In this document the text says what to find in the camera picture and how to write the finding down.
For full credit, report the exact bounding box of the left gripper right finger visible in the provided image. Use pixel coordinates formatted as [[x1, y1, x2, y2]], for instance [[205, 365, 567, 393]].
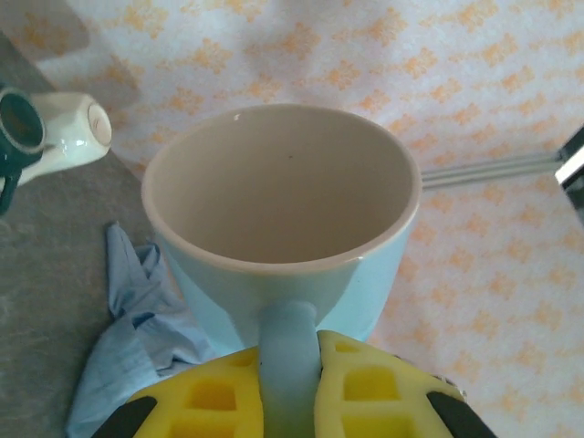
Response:
[[313, 330, 497, 438]]

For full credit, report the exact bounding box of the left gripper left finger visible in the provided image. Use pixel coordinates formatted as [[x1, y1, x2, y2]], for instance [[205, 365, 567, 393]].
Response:
[[97, 344, 266, 438]]

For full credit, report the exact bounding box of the light blue mug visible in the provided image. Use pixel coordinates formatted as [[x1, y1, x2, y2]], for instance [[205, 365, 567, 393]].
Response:
[[140, 103, 423, 438]]

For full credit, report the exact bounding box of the white faceted mug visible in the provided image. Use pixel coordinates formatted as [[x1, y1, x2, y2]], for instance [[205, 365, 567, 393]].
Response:
[[20, 92, 114, 177]]

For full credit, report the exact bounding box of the dark teal mug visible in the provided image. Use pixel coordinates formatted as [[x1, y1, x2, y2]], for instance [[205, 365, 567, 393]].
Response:
[[0, 86, 47, 218]]

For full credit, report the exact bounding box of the light blue shirt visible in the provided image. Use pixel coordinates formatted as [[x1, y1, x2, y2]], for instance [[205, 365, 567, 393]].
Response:
[[65, 221, 218, 438]]

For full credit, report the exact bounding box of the aluminium frame post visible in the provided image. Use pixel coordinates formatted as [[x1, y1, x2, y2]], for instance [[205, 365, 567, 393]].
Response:
[[419, 151, 569, 189]]

